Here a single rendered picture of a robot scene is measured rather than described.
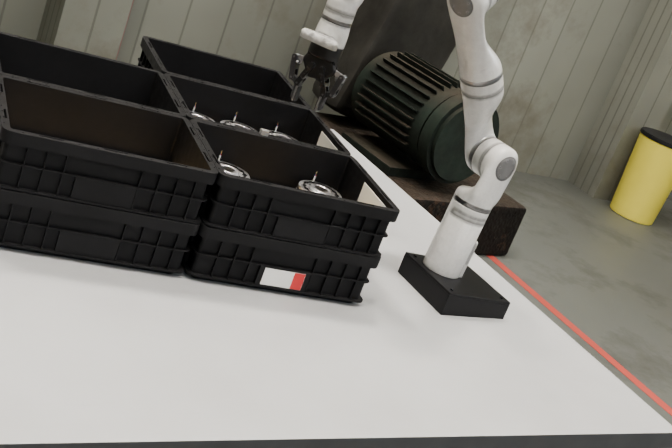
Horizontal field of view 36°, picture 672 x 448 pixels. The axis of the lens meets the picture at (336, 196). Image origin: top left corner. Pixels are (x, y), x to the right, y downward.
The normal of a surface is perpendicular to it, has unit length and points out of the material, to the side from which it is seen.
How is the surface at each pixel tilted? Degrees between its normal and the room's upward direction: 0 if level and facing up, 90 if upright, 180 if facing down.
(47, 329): 0
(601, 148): 90
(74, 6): 90
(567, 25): 90
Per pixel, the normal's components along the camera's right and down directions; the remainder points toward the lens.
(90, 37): 0.46, 0.45
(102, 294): 0.34, -0.88
